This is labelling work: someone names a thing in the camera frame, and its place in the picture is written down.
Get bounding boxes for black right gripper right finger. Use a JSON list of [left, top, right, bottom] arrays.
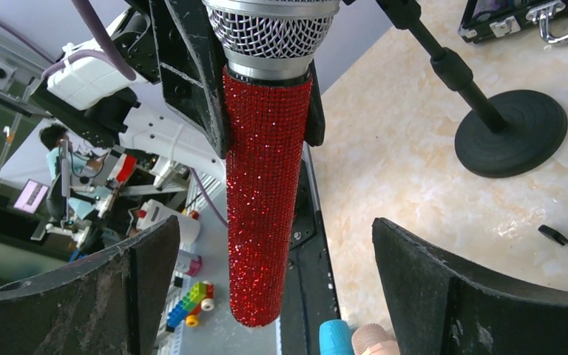
[[372, 217, 568, 354]]

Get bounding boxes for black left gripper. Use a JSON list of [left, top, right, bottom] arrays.
[[31, 1, 229, 158]]

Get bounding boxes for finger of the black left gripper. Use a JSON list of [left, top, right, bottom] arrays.
[[305, 61, 325, 146]]

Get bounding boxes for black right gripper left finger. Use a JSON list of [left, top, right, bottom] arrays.
[[0, 217, 180, 354]]

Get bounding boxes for red glitter microphone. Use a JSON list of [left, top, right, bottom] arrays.
[[204, 1, 339, 328]]

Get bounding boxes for black shock-mount tripod stand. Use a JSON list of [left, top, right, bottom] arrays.
[[538, 225, 568, 246]]

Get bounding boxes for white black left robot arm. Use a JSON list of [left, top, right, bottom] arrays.
[[33, 1, 339, 181]]

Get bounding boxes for black round-base mic stand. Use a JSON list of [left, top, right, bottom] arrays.
[[378, 0, 568, 178]]

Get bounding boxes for beige microphone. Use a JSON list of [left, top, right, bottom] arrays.
[[351, 323, 400, 355]]

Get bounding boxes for colourful toy brick car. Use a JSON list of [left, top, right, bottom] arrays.
[[166, 281, 216, 331]]

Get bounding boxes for light blue microphone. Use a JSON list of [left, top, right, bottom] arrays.
[[319, 319, 354, 355]]

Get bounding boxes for black poker chip case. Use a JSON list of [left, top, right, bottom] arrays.
[[458, 0, 568, 44]]

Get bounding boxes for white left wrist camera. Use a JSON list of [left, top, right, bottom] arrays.
[[41, 43, 131, 110]]

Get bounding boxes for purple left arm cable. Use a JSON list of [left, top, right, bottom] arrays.
[[0, 0, 138, 82]]

